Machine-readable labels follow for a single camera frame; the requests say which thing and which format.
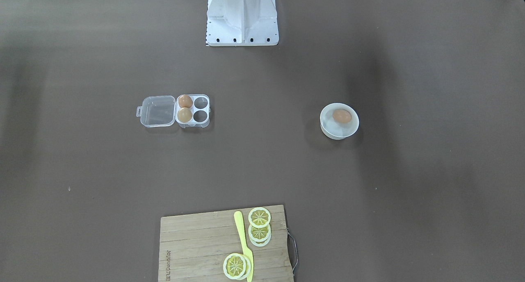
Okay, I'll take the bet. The clear plastic egg box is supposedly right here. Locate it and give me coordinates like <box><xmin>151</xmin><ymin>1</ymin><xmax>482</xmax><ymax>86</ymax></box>
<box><xmin>135</xmin><ymin>95</ymin><xmax>211</xmax><ymax>128</ymax></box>

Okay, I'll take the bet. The brown egg from bowl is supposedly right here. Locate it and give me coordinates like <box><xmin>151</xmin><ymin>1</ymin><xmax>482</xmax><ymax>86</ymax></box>
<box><xmin>332</xmin><ymin>109</ymin><xmax>352</xmax><ymax>124</ymax></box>

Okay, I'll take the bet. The brown egg front cell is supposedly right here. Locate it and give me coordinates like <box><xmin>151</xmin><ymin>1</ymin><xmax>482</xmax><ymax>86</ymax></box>
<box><xmin>177</xmin><ymin>107</ymin><xmax>193</xmax><ymax>123</ymax></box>

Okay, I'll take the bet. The brown egg cell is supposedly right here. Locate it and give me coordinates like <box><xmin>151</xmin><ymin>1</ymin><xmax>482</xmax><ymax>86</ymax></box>
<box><xmin>177</xmin><ymin>95</ymin><xmax>194</xmax><ymax>109</ymax></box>
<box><xmin>177</xmin><ymin>107</ymin><xmax>193</xmax><ymax>123</ymax></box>

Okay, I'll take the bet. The brown egg back cell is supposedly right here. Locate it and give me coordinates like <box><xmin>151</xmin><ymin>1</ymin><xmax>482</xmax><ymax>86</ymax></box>
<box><xmin>177</xmin><ymin>95</ymin><xmax>194</xmax><ymax>109</ymax></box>

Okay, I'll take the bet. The white ceramic bowl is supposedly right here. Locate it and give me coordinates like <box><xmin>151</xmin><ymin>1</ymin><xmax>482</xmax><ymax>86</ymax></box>
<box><xmin>320</xmin><ymin>103</ymin><xmax>360</xmax><ymax>140</ymax></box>

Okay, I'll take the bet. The yellow plastic knife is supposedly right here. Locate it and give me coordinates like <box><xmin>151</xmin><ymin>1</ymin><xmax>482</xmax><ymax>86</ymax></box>
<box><xmin>234</xmin><ymin>211</ymin><xmax>254</xmax><ymax>282</ymax></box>

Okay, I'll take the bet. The bamboo cutting board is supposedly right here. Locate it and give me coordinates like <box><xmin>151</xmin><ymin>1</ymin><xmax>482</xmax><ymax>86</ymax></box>
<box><xmin>157</xmin><ymin>204</ymin><xmax>294</xmax><ymax>282</ymax></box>

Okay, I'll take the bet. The lemon slice by knife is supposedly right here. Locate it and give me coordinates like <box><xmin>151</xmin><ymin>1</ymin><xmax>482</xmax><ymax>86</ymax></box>
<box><xmin>223</xmin><ymin>253</ymin><xmax>252</xmax><ymax>280</ymax></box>

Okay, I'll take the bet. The lemon slice near handle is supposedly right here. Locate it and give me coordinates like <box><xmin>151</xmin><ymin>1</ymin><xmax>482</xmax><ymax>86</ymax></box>
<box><xmin>248</xmin><ymin>207</ymin><xmax>271</xmax><ymax>228</ymax></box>

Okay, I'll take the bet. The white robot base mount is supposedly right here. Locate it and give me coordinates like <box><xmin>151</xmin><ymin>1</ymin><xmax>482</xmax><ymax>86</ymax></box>
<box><xmin>205</xmin><ymin>0</ymin><xmax>279</xmax><ymax>47</ymax></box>

